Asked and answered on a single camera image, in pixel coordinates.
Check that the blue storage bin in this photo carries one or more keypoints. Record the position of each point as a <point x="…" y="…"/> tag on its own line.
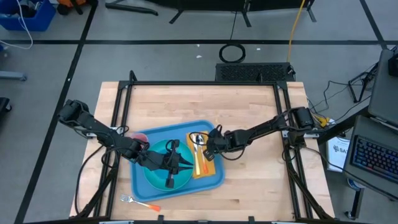
<point x="40" y="21"/>

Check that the grey floor bar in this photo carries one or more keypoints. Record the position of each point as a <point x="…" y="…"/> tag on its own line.
<point x="12" y="75"/>

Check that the cream plastic knife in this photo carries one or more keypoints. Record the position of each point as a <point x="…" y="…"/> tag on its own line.
<point x="196" y="165"/>

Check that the orange black bag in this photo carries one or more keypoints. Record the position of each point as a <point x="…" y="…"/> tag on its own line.
<point x="71" y="3"/>

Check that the backlit black keyboard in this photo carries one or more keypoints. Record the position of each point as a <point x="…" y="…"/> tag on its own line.
<point x="376" y="158"/>

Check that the pink plastic cup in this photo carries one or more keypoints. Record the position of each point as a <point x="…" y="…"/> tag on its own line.
<point x="140" y="137"/>

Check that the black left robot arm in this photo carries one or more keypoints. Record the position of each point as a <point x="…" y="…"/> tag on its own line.
<point x="99" y="130"/>

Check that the black perforated computer tower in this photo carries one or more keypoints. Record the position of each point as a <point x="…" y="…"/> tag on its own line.
<point x="248" y="72"/>

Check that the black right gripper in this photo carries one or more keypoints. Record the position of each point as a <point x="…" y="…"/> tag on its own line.
<point x="227" y="141"/>

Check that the yellow cloth napkin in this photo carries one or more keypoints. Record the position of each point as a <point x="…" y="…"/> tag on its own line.
<point x="211" y="169"/>

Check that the black aluminium frame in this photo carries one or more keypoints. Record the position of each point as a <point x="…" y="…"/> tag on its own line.
<point x="202" y="83"/>

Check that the dark computer desk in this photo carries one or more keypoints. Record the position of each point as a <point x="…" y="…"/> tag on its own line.
<point x="385" y="93"/>

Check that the black desk box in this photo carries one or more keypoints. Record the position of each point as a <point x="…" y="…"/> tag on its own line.
<point x="393" y="67"/>

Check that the black desk leg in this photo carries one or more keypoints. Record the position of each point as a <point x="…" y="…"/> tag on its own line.
<point x="357" y="202"/>

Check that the blue plastic tray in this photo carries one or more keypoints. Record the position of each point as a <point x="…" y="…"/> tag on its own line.
<point x="174" y="130"/>

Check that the white printed sign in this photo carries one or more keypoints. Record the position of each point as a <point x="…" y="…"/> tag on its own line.
<point x="337" y="155"/>

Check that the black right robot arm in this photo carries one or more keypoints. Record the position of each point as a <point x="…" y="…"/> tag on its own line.
<point x="270" y="124"/>

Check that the white arm base bracket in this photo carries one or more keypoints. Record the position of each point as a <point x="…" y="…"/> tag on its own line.
<point x="312" y="135"/>

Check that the teal plastic plate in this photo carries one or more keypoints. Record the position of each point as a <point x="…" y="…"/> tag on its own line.
<point x="183" y="182"/>

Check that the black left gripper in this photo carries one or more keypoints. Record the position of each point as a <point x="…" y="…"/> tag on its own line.
<point x="168" y="161"/>

